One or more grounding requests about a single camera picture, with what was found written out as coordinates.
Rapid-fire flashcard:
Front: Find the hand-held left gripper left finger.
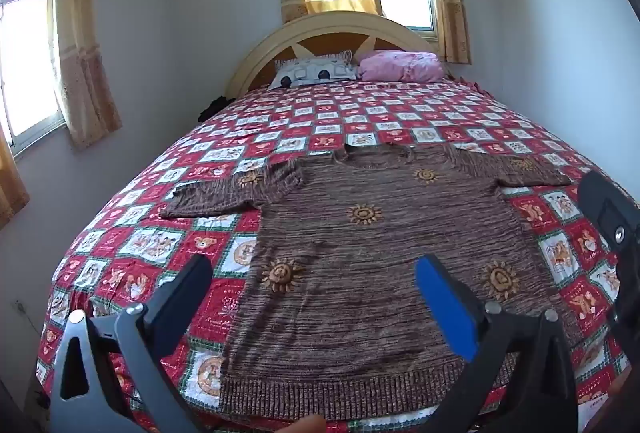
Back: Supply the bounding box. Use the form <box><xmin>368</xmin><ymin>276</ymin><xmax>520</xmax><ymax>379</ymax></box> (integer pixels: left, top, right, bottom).
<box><xmin>47</xmin><ymin>254</ymin><xmax>216</xmax><ymax>433</ymax></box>

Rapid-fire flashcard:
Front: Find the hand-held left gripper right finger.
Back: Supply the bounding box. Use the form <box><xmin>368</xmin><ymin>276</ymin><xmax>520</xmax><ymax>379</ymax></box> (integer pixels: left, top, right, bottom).
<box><xmin>415</xmin><ymin>254</ymin><xmax>583</xmax><ymax>433</ymax></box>

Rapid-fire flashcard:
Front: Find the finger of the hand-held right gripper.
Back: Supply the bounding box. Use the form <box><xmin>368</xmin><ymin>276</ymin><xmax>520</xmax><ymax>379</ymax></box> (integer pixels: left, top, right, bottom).
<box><xmin>577</xmin><ymin>169</ymin><xmax>640</xmax><ymax>260</ymax></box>

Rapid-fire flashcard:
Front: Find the brown knitted sun-pattern sweater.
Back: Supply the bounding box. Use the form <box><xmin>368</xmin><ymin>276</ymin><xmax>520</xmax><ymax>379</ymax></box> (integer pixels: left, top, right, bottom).
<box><xmin>159</xmin><ymin>144</ymin><xmax>586</xmax><ymax>424</ymax></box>

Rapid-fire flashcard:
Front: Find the dark object beside bed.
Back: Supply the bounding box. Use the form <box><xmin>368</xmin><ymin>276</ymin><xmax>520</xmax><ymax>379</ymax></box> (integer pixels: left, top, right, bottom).
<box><xmin>198</xmin><ymin>96</ymin><xmax>237</xmax><ymax>124</ymax></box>

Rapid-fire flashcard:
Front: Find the red checked patchwork bedspread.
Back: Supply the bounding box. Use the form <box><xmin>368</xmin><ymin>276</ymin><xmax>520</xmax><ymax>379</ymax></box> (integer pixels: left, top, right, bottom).
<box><xmin>35</xmin><ymin>78</ymin><xmax>640</xmax><ymax>433</ymax></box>

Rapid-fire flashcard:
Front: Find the pink pillow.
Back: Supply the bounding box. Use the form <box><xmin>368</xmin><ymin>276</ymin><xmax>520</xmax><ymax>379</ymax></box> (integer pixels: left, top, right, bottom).
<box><xmin>354</xmin><ymin>50</ymin><xmax>446</xmax><ymax>82</ymax></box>

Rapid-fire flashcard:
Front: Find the white panda-print pillow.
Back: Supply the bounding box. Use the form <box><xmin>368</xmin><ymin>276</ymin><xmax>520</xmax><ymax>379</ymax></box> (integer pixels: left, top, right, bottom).
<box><xmin>268</xmin><ymin>50</ymin><xmax>360</xmax><ymax>90</ymax></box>

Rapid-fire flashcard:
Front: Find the side window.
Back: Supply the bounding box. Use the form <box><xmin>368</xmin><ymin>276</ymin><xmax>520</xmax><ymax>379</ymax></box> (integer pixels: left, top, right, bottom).
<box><xmin>0</xmin><ymin>0</ymin><xmax>67</xmax><ymax>158</ymax></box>

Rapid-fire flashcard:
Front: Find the cream arched wooden headboard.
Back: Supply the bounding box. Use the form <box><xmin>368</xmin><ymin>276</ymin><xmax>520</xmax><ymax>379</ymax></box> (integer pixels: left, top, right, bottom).
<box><xmin>226</xmin><ymin>10</ymin><xmax>441</xmax><ymax>100</ymax></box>

